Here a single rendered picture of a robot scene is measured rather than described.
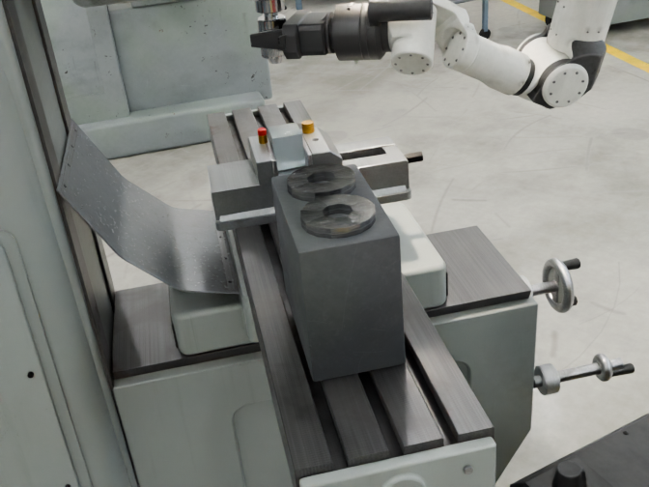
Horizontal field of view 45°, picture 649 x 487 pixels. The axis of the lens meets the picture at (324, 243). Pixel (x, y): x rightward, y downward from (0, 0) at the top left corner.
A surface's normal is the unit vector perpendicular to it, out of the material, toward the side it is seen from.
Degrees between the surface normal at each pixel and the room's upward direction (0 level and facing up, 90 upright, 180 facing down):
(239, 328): 90
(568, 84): 100
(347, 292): 90
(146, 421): 90
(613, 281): 0
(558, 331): 0
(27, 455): 89
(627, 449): 0
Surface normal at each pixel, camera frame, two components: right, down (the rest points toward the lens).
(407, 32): -0.22, -0.35
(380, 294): 0.20, 0.46
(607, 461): -0.09, -0.87
